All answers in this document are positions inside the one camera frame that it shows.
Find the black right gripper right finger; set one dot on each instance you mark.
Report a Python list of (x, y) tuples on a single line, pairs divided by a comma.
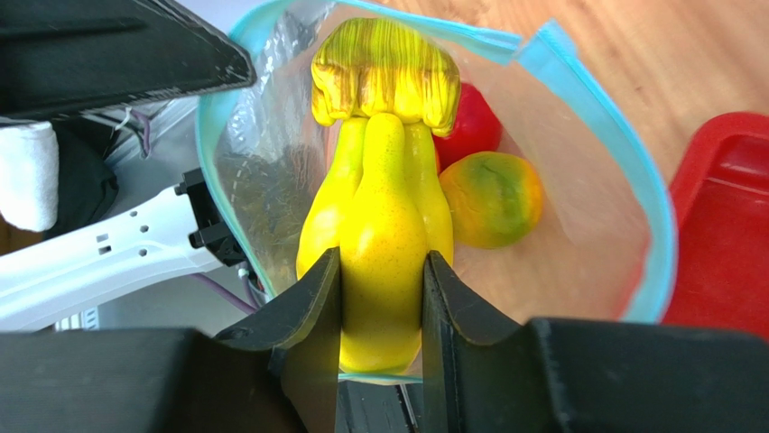
[(483, 372)]

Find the clear zip top bag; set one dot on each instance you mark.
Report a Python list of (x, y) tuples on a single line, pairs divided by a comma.
[(605, 247)]

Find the red plastic tray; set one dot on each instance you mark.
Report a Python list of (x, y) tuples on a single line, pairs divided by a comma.
[(720, 194)]

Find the red fake apple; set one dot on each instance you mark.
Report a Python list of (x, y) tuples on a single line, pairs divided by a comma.
[(476, 129)]

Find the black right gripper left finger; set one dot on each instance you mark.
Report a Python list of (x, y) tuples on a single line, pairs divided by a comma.
[(273, 371)]

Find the yellow fake banana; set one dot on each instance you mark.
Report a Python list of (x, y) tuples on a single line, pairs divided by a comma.
[(391, 92)]

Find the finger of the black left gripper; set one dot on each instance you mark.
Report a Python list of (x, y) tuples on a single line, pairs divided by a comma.
[(70, 58)]

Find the yellow green fake mango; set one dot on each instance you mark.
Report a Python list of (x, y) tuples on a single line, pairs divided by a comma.
[(495, 199)]

